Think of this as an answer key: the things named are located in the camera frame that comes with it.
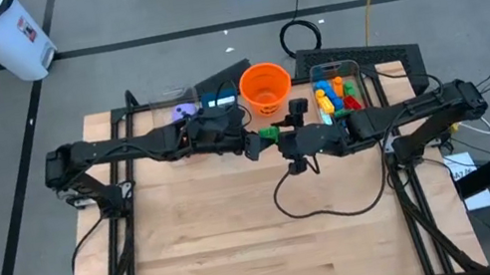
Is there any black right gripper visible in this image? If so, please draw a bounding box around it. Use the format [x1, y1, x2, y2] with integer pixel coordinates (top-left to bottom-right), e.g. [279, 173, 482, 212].
[267, 89, 356, 178]

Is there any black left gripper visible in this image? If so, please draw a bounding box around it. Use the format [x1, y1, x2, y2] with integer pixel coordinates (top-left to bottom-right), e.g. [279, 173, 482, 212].
[182, 97, 275, 172]

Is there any green plastic bin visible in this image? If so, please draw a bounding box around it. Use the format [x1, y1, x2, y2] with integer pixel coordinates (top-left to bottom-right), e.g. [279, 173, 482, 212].
[257, 124, 283, 146]

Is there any yellow eight-stud brick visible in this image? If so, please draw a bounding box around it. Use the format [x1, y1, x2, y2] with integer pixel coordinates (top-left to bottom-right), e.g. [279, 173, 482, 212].
[317, 94, 337, 118]

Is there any green eight-stud brick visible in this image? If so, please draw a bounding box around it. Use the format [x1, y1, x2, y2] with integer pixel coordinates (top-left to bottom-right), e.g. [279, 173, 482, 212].
[333, 107, 353, 121]

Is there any blue rounded toy block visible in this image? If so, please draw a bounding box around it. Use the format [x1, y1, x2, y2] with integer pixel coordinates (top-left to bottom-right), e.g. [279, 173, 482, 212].
[311, 78, 332, 95]

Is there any red toy block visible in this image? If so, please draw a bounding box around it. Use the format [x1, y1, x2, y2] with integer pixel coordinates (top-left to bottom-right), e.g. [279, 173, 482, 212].
[342, 93, 365, 114]

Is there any orange toy block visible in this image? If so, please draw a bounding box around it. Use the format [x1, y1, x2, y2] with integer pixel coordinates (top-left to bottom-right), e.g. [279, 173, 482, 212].
[331, 75, 347, 100]

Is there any green toy block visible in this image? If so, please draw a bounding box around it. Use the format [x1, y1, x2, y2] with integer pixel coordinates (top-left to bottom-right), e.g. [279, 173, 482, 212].
[342, 80, 359, 100]

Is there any purple foam die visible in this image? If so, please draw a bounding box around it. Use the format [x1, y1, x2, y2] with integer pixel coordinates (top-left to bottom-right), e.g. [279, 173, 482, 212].
[169, 101, 200, 124]

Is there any clear plastic bin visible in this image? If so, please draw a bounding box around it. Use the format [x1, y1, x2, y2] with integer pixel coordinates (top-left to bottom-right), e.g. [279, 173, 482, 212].
[145, 84, 211, 169]
[306, 55, 377, 131]

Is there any orange pumpkin bucket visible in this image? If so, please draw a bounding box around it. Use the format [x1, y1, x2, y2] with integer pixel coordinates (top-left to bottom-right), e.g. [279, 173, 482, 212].
[235, 57, 298, 122]

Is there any teal plastic bin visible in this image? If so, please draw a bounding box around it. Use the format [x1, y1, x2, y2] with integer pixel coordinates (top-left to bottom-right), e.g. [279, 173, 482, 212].
[199, 87, 240, 114]

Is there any black wedge panel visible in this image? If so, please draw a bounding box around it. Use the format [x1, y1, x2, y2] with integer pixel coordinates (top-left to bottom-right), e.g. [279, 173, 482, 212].
[190, 58, 256, 98]

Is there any white paper sheet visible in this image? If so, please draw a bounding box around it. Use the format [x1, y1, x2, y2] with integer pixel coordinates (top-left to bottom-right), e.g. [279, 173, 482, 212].
[440, 147, 490, 215]

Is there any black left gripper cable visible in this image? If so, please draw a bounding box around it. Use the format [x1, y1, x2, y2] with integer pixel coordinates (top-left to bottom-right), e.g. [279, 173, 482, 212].
[209, 76, 255, 134]

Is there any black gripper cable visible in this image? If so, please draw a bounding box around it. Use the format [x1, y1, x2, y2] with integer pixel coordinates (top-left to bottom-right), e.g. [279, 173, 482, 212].
[265, 130, 412, 230]
[209, 76, 255, 134]

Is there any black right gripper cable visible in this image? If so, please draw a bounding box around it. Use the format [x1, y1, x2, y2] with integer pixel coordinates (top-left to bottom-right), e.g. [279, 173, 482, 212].
[265, 130, 412, 230]

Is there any black coiled floor cable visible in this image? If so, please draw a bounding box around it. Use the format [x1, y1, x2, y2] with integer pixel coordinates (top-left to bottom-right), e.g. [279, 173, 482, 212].
[272, 0, 326, 62]

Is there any white cable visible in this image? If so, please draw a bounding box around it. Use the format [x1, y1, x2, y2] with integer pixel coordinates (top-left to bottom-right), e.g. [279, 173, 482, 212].
[449, 117, 490, 142]

